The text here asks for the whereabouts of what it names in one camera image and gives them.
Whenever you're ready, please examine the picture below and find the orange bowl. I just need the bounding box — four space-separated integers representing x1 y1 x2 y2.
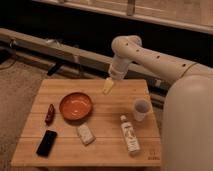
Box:
59 92 93 121

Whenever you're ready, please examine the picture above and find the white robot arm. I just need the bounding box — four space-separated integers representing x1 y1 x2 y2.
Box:
108 35 213 171

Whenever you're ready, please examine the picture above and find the white cylindrical wrist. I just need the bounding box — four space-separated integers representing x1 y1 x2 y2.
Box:
108 57 128 80

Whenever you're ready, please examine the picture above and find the yellowish translucent gripper finger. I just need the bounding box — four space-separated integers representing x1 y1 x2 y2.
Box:
103 77 114 94

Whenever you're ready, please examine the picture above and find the black smartphone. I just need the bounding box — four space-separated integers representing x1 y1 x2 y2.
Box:
36 130 57 157

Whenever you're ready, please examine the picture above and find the dark red pepper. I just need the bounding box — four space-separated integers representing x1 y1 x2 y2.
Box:
45 104 55 125

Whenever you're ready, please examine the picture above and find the white squeeze bottle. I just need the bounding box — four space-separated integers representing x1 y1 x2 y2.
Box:
120 115 140 156

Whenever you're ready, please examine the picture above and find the translucent plastic cup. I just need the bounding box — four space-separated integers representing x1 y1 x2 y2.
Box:
133 99 151 122

